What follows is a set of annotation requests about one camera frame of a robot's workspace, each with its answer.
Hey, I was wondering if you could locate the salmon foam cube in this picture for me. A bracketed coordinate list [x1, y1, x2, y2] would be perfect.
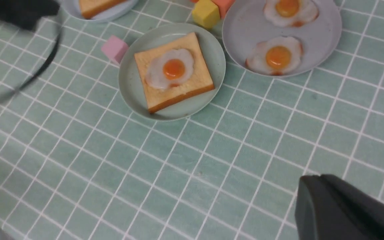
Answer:
[211, 0, 235, 19]

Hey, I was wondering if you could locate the pink foam cube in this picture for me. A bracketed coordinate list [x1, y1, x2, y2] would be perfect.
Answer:
[101, 35, 129, 65]

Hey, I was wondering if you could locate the toast slice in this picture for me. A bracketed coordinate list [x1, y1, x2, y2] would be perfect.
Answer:
[134, 32, 215, 114]
[78, 0, 126, 19]

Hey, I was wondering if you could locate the grey egg plate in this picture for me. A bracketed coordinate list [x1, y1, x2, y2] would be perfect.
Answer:
[222, 0, 342, 78]

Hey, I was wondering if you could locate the fried egg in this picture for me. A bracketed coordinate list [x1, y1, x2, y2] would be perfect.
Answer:
[145, 49, 195, 90]
[244, 36, 304, 76]
[263, 0, 319, 27]

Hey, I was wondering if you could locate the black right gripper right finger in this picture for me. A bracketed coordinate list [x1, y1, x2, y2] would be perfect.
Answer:
[319, 174, 384, 240]

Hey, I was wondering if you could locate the green sandwich plate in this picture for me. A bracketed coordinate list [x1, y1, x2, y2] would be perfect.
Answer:
[118, 23, 226, 121]

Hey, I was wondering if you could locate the green checked tablecloth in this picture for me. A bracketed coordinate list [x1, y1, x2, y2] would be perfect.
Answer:
[0, 0, 384, 240]

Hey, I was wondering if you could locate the light blue plate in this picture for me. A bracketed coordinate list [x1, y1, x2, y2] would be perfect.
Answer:
[61, 0, 138, 23]

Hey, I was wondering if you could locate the black cable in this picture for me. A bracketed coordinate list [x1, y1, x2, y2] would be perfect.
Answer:
[0, 30, 62, 107]

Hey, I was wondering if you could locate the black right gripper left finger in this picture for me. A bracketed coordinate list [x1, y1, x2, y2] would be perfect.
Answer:
[295, 175, 324, 240]

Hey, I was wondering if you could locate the yellow foam cube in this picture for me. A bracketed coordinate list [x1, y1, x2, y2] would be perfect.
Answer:
[192, 0, 221, 29]

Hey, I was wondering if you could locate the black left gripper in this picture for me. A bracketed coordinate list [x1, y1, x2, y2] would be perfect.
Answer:
[0, 0, 60, 32]

